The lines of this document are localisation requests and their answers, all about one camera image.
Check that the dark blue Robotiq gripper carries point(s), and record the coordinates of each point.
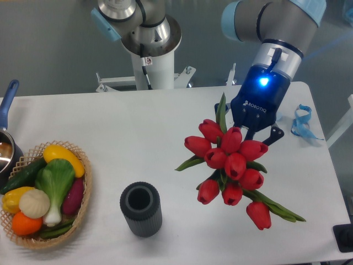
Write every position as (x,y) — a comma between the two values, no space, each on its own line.
(259,99)

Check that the red tulip bouquet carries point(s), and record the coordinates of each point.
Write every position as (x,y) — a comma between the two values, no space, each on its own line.
(236,172)

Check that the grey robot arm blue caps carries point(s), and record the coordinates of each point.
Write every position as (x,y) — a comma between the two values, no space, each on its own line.
(285,30)

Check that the dark grey ribbed vase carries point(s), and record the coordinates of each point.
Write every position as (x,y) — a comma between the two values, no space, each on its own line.
(141,207)

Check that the black device at edge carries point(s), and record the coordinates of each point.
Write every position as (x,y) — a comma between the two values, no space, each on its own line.
(343,236)

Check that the purple sweet potato toy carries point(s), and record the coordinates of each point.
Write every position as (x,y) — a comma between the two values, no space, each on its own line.
(73,200)

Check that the green bok choy toy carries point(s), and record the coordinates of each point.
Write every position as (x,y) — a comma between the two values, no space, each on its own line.
(55,180)

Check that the green pea pod toy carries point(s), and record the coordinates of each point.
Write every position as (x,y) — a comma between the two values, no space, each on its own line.
(56,231)

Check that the dark green cucumber toy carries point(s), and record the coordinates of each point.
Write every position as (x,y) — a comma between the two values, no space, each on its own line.
(25,177)

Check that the cream garlic bun toy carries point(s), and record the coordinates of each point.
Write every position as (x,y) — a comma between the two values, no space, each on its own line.
(34,203)

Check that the woven wicker basket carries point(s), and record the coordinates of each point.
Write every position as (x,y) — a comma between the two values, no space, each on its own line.
(33,241)

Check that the orange fruit toy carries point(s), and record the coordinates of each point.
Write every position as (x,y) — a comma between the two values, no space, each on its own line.
(23,225)

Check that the yellow bell pepper toy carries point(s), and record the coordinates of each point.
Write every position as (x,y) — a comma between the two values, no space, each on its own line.
(10,201)

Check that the white frame at right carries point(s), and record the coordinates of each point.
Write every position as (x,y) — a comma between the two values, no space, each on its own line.
(341,126)

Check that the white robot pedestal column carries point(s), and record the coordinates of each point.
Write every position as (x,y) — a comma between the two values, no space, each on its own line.
(159,70)

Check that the white metal base frame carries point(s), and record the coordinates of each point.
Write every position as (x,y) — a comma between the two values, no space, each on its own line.
(181,80)

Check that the blue handled saucepan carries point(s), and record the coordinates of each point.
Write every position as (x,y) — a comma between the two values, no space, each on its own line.
(10,151)

